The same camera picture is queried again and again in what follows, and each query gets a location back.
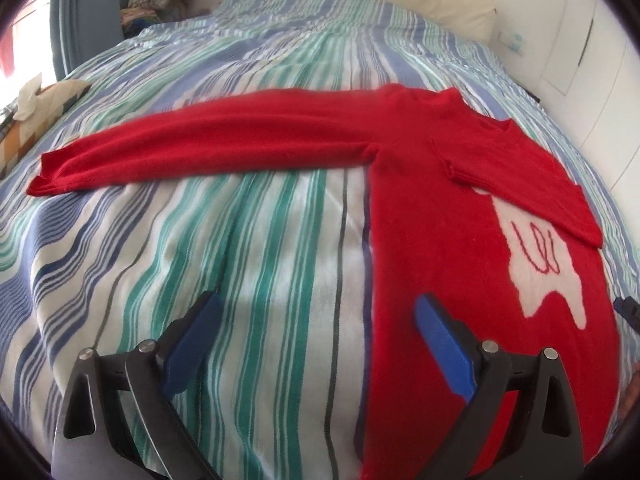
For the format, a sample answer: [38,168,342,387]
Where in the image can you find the red sweater with white rabbit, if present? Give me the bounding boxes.
[27,84,620,479]

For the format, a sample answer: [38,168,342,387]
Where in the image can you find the pile of clothes on nightstand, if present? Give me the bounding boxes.
[119,0,191,39]

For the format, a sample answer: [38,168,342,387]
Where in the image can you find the right hand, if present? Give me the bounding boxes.
[618,362,640,420]

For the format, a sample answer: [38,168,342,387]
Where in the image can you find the striped blue green bedsheet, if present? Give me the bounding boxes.
[1,0,639,479]

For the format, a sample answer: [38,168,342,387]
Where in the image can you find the white wardrobe doors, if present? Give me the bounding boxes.
[534,0,640,196]

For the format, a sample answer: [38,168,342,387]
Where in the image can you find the patterned folded cloth stack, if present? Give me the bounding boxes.
[0,75,91,179]

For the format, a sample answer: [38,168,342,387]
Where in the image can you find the red hanging garment outside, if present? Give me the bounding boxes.
[0,30,14,78]

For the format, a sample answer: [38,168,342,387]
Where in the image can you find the teal curtain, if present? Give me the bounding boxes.
[50,0,128,79]

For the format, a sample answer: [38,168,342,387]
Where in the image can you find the white wall socket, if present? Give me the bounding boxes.
[498,30,523,55]

